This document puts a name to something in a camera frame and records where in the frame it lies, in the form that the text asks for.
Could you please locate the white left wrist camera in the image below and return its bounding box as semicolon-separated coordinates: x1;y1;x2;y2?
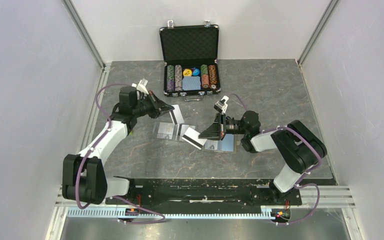
131;78;149;95

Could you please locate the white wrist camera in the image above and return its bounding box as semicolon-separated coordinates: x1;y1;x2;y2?
214;95;229;115
131;78;149;95

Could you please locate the clear plastic card sleeve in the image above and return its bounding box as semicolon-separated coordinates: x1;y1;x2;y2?
152;121;196;142

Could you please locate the aluminium frame rail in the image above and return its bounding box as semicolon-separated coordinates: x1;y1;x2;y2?
54;184;357;209

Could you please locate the purple green chip stack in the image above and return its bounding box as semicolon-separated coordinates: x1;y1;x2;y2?
166;65;175;92

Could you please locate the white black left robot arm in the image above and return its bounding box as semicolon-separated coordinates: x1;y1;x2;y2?
62;83;175;210

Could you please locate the orange brown chip stack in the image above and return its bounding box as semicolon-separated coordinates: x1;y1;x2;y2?
208;65;218;89

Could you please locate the grey purple chip stack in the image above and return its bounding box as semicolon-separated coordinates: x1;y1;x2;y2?
174;64;183;91

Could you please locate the green orange chip stack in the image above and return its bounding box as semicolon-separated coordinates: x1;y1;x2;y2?
200;64;210;89

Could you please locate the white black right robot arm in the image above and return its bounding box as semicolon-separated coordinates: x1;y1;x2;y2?
198;110;328;204

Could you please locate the yellow dealer button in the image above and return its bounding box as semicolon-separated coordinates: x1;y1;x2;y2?
182;68;193;77

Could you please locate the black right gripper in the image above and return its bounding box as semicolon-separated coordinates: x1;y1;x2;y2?
198;112;248;141

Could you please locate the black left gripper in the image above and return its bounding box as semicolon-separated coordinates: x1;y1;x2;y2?
132;90;174;120

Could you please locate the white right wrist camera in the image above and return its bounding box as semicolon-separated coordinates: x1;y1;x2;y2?
214;95;229;115

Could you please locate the blue playing card deck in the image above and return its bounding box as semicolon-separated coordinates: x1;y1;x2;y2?
182;76;201;91

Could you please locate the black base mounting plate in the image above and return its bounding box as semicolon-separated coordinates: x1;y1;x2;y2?
123;178;302;214

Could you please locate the blue dealer button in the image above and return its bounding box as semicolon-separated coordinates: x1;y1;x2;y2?
191;67;200;76

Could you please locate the black poker chip case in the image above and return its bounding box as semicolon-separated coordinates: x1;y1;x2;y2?
159;20;222;101

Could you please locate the white slotted cable duct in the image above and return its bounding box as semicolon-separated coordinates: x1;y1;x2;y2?
66;206;275;220

